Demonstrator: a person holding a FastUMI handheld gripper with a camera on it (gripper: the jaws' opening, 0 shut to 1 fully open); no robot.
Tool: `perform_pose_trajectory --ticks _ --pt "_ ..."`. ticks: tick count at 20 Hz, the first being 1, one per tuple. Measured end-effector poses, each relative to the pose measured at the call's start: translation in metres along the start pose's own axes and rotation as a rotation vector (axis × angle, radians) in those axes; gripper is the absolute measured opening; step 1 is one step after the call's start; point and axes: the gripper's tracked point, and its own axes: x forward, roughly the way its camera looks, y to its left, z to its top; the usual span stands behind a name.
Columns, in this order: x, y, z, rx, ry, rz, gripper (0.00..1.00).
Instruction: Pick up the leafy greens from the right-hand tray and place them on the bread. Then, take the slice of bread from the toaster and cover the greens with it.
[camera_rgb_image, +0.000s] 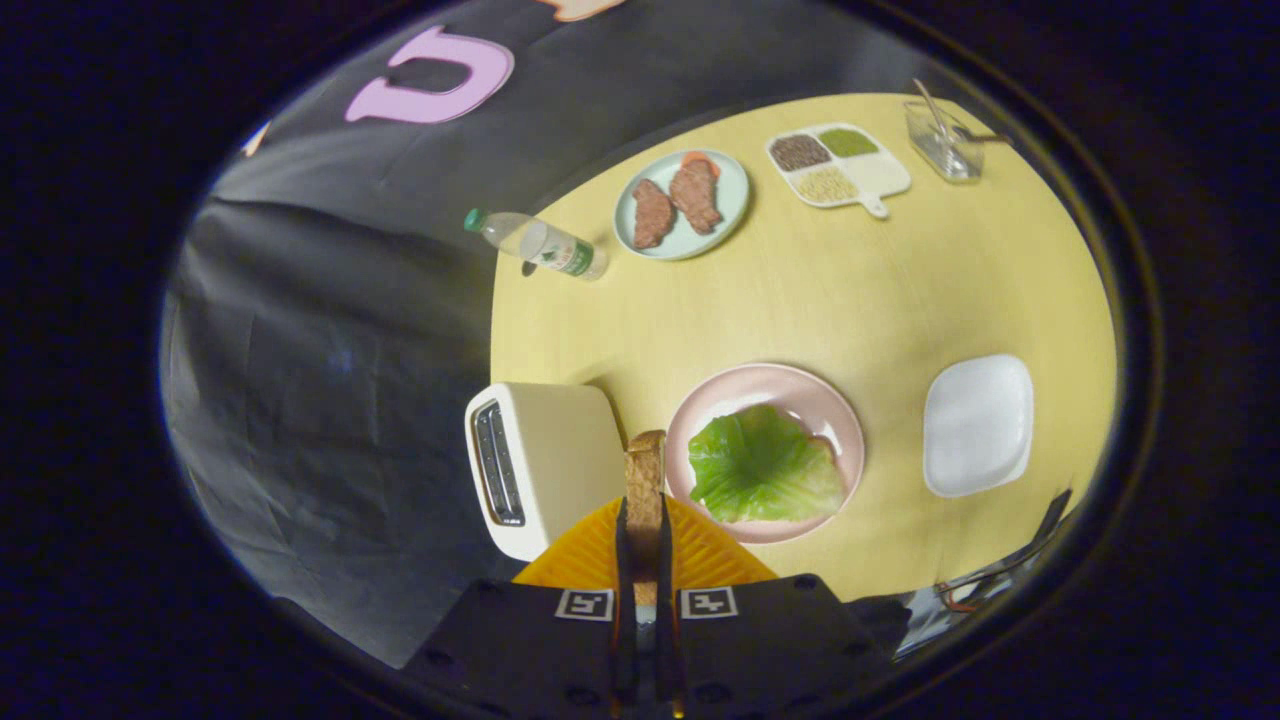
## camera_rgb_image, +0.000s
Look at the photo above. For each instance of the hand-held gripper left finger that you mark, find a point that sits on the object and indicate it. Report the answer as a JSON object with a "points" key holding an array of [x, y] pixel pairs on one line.
{"points": [[623, 560]]}

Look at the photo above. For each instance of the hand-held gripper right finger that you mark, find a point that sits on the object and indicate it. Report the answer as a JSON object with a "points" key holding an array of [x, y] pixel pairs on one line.
{"points": [[667, 560]]}

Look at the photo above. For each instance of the toasted bread slice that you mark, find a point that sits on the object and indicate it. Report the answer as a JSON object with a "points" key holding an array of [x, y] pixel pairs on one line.
{"points": [[645, 480]]}

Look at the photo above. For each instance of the green lettuce leaf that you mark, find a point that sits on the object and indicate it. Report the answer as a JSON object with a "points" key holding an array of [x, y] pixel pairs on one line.
{"points": [[765, 465]]}

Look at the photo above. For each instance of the cream white toaster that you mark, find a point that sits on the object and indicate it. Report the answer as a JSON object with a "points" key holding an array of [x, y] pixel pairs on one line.
{"points": [[560, 450]]}

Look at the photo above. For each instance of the pink round plate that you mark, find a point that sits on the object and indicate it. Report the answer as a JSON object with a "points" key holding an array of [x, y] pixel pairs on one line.
{"points": [[760, 385]]}

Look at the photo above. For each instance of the clear plastic water bottle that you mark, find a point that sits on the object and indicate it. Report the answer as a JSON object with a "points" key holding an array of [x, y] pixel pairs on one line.
{"points": [[545, 245]]}

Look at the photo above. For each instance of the white square plate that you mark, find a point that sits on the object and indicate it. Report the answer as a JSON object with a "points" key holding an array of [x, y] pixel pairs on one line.
{"points": [[978, 425]]}

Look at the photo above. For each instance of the brown meat patty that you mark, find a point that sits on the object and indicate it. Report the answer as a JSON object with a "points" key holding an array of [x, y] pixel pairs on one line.
{"points": [[696, 197], [652, 213]]}

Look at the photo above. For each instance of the black backdrop cloth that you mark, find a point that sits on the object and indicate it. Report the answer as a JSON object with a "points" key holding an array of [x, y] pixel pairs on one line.
{"points": [[330, 350]]}

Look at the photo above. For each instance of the pale green round plate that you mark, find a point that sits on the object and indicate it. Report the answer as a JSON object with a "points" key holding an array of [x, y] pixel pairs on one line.
{"points": [[735, 190]]}

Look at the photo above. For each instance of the orange carrot slice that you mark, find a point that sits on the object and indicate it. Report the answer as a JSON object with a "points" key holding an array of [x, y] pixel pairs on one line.
{"points": [[695, 157]]}

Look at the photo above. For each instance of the white divided seasoning tray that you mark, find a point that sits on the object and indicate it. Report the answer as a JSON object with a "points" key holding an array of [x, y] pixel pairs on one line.
{"points": [[880, 175]]}

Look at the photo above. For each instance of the clear glass utensil holder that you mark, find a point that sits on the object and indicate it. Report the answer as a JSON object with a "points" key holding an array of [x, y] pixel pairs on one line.
{"points": [[945, 155]]}

